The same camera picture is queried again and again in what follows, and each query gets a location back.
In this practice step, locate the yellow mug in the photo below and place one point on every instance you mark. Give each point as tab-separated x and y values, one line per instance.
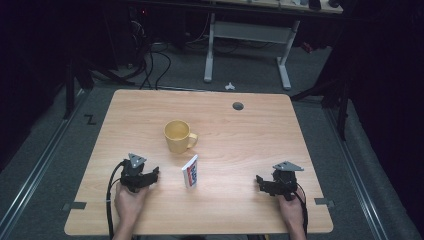
178	136

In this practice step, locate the black tape mark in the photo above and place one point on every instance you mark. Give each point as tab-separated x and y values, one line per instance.
90	119

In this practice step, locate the black metal stand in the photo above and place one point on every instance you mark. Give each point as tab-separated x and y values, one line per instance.
69	90
342	110

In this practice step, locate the small white blue box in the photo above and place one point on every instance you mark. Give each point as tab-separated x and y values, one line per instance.
190	174

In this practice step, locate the grey tape strip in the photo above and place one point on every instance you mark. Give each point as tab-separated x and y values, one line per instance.
324	202
75	206

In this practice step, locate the grey table grommet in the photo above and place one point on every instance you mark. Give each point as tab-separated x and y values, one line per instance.
238	106

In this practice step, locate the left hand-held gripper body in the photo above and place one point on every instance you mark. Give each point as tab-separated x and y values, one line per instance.
133	176

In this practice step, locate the white scrap of paper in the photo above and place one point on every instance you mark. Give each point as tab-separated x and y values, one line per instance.
229	86

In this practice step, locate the person's right hand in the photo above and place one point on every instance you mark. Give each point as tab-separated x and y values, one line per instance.
291	213

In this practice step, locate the person's left hand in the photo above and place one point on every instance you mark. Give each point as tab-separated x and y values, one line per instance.
128	203

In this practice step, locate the metal floor rail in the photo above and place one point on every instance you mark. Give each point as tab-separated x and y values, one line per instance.
40	166
356	176

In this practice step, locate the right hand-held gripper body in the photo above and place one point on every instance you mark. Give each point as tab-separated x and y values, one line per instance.
283	183

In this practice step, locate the white-framed desk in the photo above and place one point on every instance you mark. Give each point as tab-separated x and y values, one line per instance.
248	31

